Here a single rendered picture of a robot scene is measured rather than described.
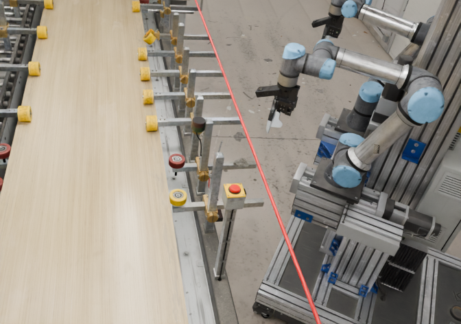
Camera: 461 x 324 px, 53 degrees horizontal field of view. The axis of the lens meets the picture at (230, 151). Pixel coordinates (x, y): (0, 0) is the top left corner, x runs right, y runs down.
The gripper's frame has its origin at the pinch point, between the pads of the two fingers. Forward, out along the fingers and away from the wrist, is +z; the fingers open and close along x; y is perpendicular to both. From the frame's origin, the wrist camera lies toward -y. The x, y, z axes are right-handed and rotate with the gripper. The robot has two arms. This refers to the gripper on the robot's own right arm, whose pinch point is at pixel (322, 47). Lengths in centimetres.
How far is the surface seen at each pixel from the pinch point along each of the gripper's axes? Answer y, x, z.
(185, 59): -73, -17, 24
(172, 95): -69, -39, 36
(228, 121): -32, -44, 37
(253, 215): -13, -11, 132
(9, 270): -65, -167, 42
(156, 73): -89, -23, 36
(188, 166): -38, -78, 46
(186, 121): -51, -57, 36
